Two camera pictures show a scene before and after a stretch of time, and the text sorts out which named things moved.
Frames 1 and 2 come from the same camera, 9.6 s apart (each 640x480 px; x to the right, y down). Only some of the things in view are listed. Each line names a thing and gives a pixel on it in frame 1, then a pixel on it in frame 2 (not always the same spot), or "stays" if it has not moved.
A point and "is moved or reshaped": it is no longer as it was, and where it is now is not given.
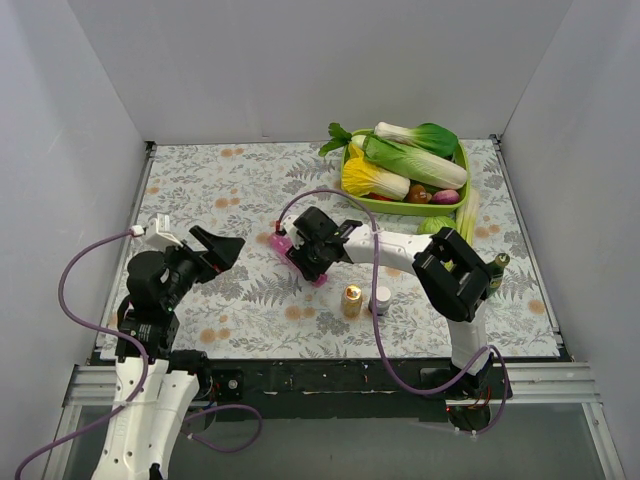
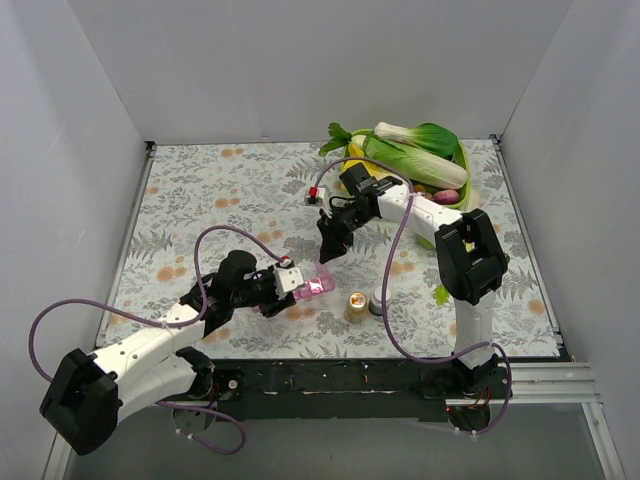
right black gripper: (304, 258) -> (337, 228)
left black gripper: (201, 258) -> (275, 298)
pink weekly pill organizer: (282, 243) -> (322, 283)
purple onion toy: (446, 197) stays
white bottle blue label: (383, 297) stays
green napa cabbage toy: (412, 165) stays
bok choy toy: (427, 136) stays
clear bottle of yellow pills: (352, 300) is moved or reshaped
